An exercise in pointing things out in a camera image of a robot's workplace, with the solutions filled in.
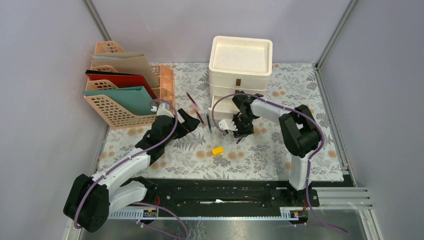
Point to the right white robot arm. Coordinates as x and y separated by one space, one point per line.
302 137

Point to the red ring binder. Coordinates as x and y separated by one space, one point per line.
104 80

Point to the beige notebook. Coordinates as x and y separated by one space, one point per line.
135 63

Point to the white bottom drawer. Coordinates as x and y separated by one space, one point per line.
225 109

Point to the floral table mat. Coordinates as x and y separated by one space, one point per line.
260 156

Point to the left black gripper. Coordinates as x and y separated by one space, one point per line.
189 123

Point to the aluminium corner frame post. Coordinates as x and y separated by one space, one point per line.
92 10

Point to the red capped marker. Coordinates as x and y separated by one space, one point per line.
192 100

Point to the orange clear pen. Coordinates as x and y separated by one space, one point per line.
200 118

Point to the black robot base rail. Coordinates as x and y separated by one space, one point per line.
224 198

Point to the teal folder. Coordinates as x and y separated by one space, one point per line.
134 99

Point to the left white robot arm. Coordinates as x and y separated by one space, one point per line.
92 198

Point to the peach plastic file organizer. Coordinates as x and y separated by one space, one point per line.
116 116

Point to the clear green pen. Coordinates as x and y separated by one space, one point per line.
209 124

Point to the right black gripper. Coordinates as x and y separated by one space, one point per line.
241 132

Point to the yellow eraser block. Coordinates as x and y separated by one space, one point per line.
217 151

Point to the white three-drawer cabinet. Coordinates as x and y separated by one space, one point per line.
239 64

